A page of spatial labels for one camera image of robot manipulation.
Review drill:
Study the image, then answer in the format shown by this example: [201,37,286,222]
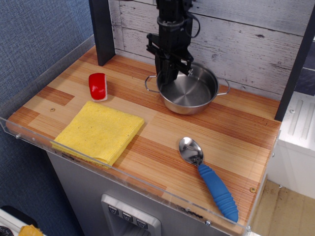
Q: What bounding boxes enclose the dark grey post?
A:
[89,0,116,66]
[274,7,315,121]

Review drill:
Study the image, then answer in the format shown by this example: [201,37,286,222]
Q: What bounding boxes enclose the yellow folded cloth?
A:
[51,101,145,166]

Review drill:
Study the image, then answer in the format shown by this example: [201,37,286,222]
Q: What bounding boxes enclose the silver toy fridge cabinet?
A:
[46,150,237,236]

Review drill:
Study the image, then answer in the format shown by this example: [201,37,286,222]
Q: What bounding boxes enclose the grey ice dispenser panel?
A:
[101,194,162,236]

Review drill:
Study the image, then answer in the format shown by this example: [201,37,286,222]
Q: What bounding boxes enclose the dark grey right post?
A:
[274,7,315,121]

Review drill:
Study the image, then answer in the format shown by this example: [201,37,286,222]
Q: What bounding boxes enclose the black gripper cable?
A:
[183,12,201,39]

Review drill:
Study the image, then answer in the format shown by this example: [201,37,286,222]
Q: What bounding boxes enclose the red white toy sushi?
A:
[89,73,107,102]

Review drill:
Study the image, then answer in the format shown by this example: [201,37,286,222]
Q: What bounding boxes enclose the white toy sink unit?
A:
[267,92,315,198]

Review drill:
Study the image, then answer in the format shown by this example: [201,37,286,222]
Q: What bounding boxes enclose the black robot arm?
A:
[147,0,193,85]

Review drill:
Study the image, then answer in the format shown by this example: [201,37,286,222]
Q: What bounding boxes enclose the blue handled metal spoon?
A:
[179,137,239,223]

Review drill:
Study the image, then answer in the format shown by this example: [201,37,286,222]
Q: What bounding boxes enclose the clear acrylic table guard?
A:
[0,33,280,236]

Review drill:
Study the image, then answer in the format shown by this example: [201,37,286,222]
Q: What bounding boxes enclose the dark grey left post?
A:
[89,0,116,66]

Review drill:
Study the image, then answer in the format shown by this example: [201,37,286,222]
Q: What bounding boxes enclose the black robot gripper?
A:
[147,21,193,85]

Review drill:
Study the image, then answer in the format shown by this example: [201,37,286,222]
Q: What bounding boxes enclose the stainless steel pot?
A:
[145,62,231,115]

